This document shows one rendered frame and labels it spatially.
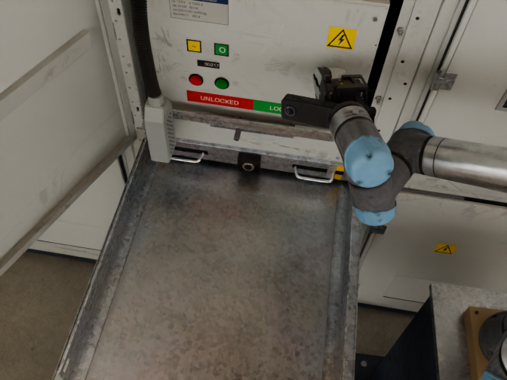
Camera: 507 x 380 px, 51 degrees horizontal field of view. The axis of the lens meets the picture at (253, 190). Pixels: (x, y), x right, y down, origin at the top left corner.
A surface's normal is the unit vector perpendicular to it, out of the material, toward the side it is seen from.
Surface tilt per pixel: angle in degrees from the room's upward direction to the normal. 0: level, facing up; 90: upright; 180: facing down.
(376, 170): 75
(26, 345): 0
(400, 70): 90
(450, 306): 0
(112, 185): 90
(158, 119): 61
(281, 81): 90
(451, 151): 36
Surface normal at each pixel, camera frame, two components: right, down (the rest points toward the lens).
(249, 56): -0.16, 0.80
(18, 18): 0.86, 0.44
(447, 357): 0.04, -0.58
